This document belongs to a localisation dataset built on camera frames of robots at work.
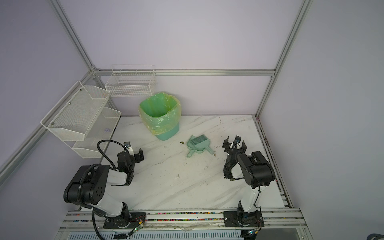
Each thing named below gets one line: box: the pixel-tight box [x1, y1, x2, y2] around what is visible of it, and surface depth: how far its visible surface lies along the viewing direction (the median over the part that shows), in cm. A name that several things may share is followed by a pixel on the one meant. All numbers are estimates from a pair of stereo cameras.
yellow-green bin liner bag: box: [138, 92, 182, 136], surface depth 94 cm
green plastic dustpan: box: [186, 134, 206, 158], surface depth 100 cm
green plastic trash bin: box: [139, 92, 182, 141], surface depth 95 cm
